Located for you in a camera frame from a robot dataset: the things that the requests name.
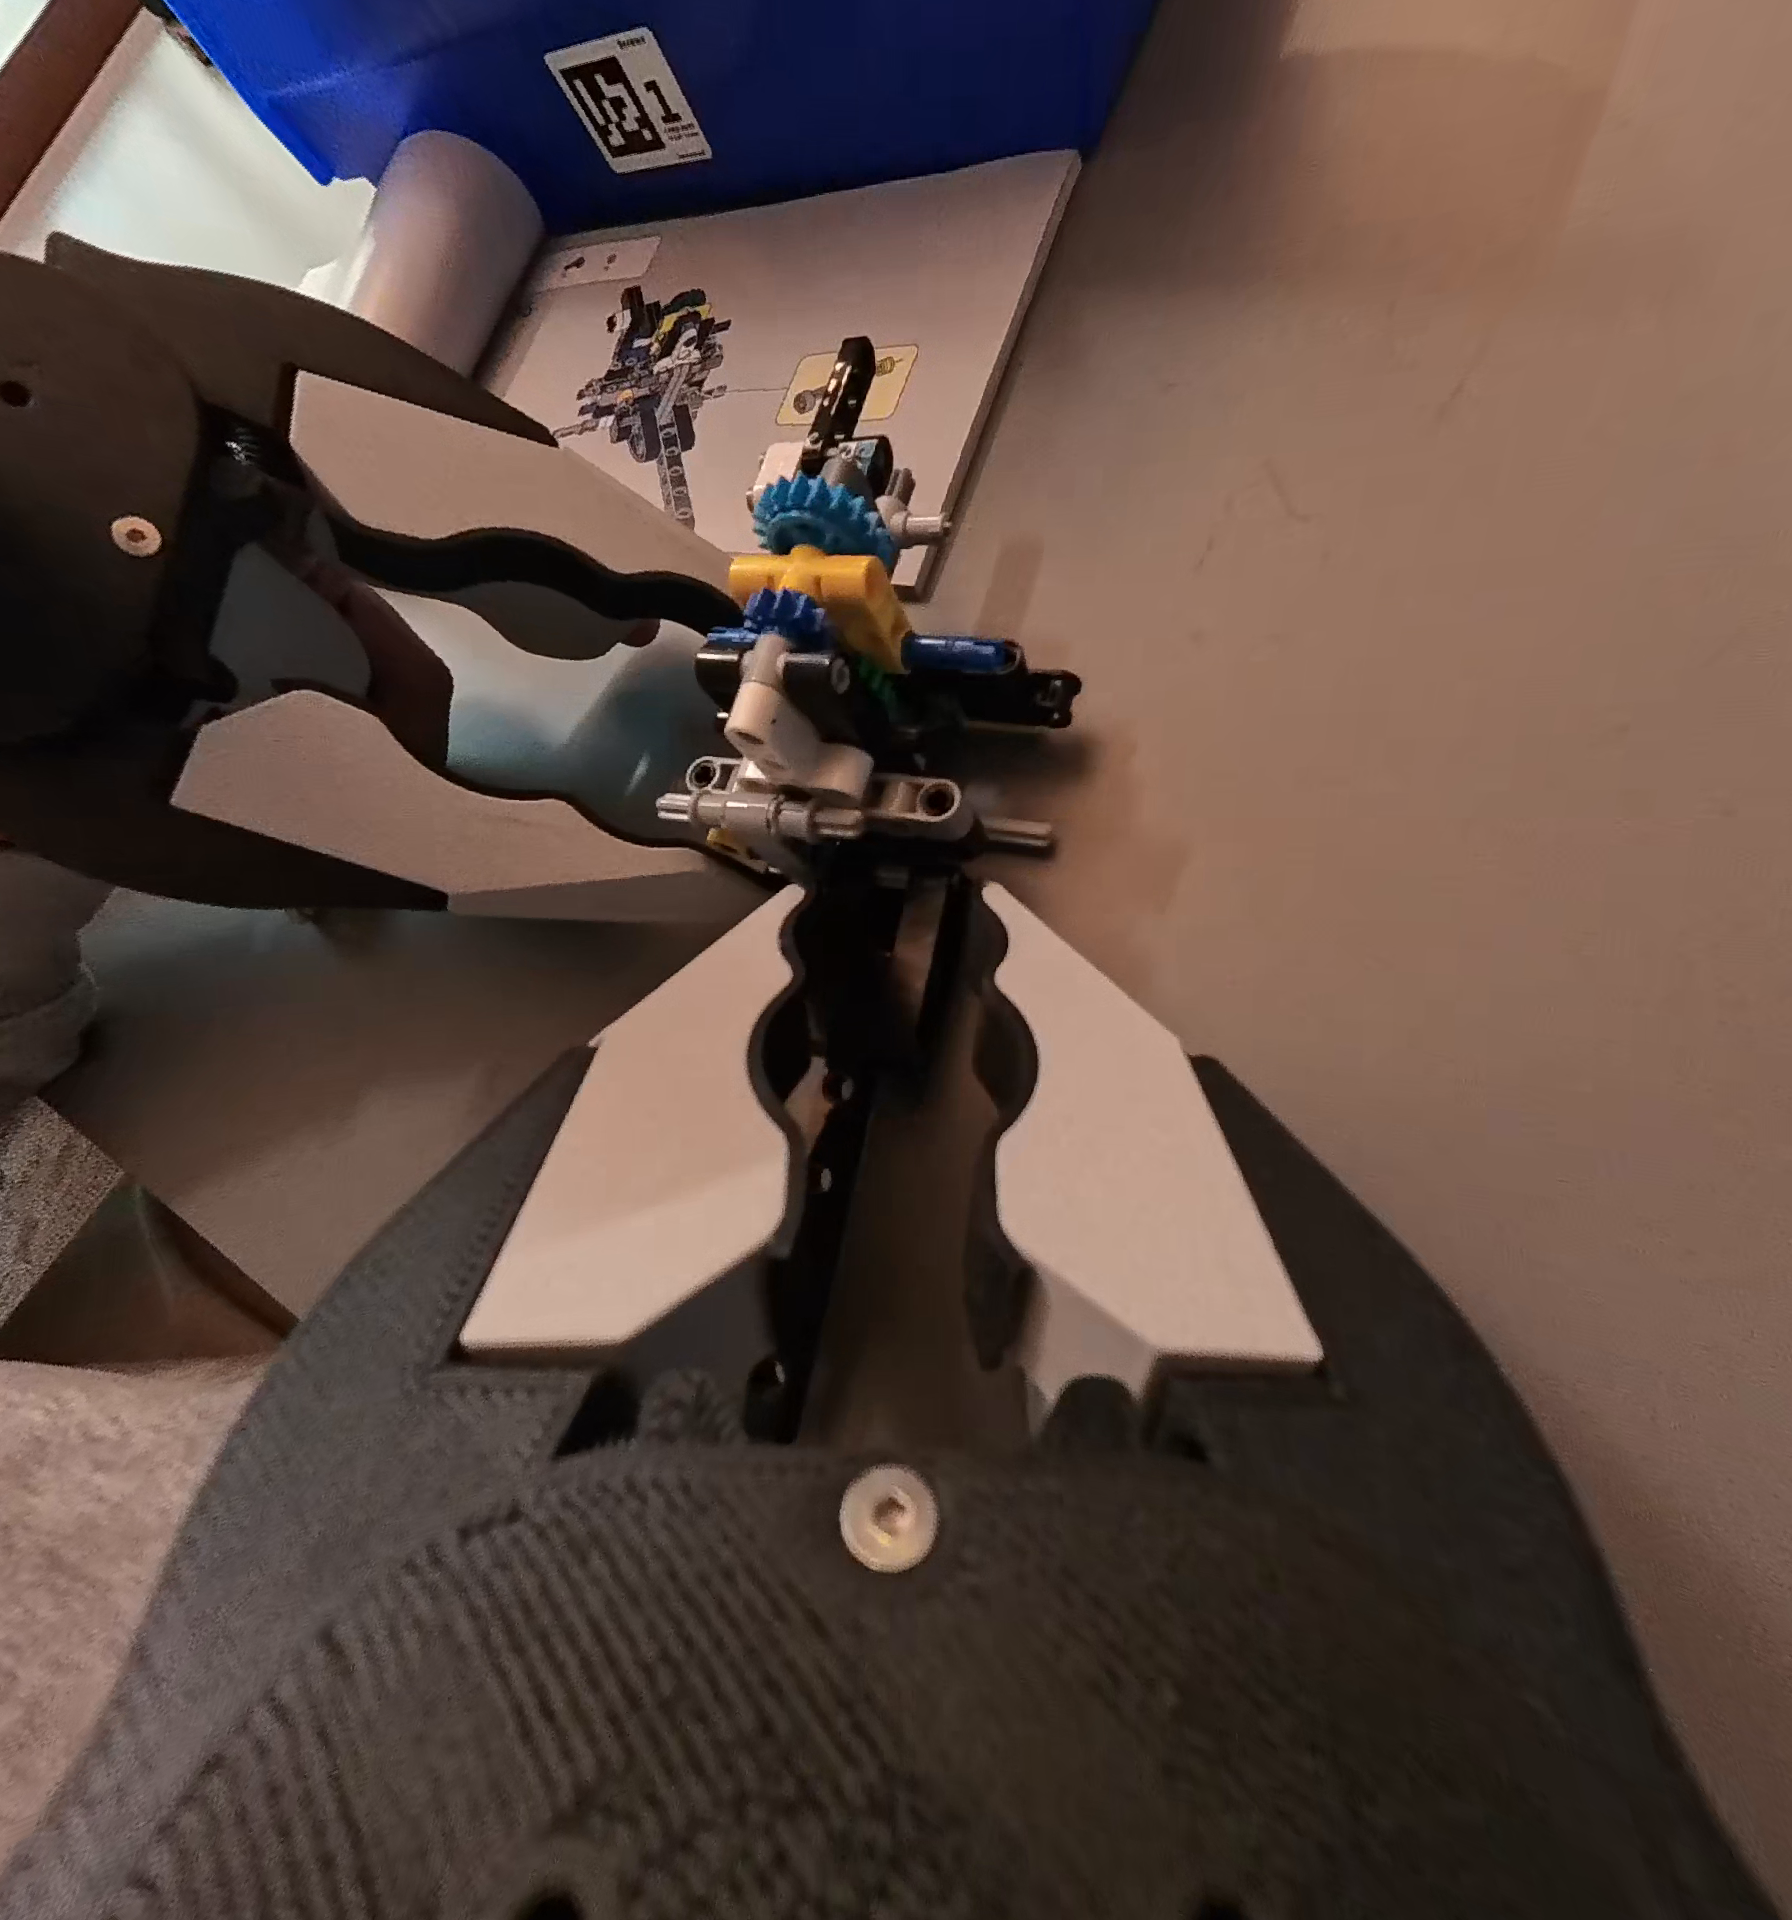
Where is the multicoloured lego gear model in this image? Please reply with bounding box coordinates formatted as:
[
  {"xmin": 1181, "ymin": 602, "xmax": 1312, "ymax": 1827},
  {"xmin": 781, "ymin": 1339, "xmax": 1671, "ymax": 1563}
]
[{"xmin": 657, "ymin": 336, "xmax": 1086, "ymax": 1450}]

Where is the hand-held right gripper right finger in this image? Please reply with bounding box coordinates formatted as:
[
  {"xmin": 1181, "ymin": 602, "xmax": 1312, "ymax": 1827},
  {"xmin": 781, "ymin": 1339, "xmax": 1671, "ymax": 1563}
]
[{"xmin": 970, "ymin": 881, "xmax": 1327, "ymax": 1385}]

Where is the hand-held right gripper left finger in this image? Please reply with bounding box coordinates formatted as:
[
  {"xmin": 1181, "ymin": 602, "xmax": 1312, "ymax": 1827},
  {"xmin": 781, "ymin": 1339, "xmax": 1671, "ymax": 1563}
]
[{"xmin": 453, "ymin": 887, "xmax": 838, "ymax": 1367}]

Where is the pale grey cylinder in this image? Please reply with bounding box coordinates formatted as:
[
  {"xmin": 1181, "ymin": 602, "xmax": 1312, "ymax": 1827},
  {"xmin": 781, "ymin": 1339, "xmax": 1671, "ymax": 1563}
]
[{"xmin": 338, "ymin": 133, "xmax": 545, "ymax": 378}]

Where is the black and white marker tag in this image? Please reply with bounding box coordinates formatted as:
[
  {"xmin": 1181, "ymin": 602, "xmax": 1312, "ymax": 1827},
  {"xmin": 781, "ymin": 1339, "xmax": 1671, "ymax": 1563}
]
[{"xmin": 543, "ymin": 28, "xmax": 719, "ymax": 178}]

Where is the lego instruction booklet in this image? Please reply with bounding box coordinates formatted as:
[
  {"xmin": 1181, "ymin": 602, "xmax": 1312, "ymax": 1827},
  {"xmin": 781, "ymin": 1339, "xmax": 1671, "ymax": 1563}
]
[{"xmin": 473, "ymin": 151, "xmax": 1086, "ymax": 603}]

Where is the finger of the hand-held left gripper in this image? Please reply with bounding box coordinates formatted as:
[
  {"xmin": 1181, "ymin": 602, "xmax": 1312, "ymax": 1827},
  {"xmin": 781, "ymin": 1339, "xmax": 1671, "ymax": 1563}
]
[
  {"xmin": 168, "ymin": 644, "xmax": 781, "ymax": 926},
  {"xmin": 285, "ymin": 367, "xmax": 739, "ymax": 664}
]

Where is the brown wooden frame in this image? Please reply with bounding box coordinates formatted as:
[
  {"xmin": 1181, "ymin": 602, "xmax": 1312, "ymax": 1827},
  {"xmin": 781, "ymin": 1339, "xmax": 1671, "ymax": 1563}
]
[{"xmin": 0, "ymin": 0, "xmax": 163, "ymax": 250}]

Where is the blue plastic bin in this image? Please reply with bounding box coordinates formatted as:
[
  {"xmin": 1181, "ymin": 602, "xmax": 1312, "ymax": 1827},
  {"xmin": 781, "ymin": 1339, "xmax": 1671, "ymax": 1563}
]
[{"xmin": 162, "ymin": 0, "xmax": 1165, "ymax": 239}]

